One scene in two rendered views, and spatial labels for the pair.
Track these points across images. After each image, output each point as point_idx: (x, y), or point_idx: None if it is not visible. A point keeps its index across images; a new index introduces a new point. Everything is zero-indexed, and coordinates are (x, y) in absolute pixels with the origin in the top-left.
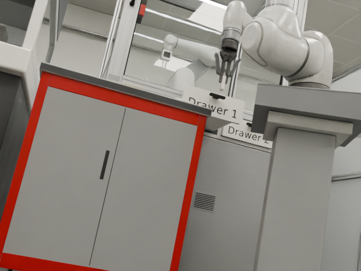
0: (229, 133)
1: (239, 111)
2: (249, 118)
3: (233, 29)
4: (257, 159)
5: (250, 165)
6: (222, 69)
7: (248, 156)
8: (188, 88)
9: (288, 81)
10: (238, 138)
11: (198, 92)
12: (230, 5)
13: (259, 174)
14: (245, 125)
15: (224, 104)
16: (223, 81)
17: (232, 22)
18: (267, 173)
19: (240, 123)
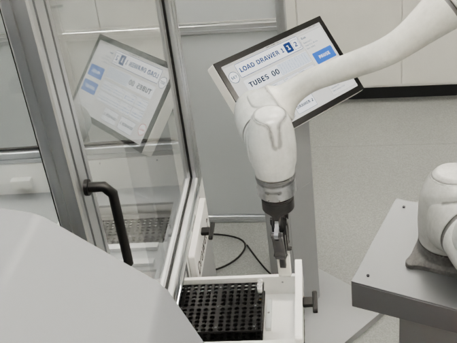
0: (200, 273)
1: (302, 278)
2: (193, 219)
3: (294, 177)
4: (205, 259)
5: (205, 275)
6: (285, 248)
7: (202, 269)
8: (302, 337)
9: (188, 105)
10: (202, 265)
11: (302, 324)
12: (281, 135)
13: (209, 272)
14: (200, 237)
15: (302, 295)
16: (290, 264)
17: (293, 167)
18: (209, 260)
19: (198, 243)
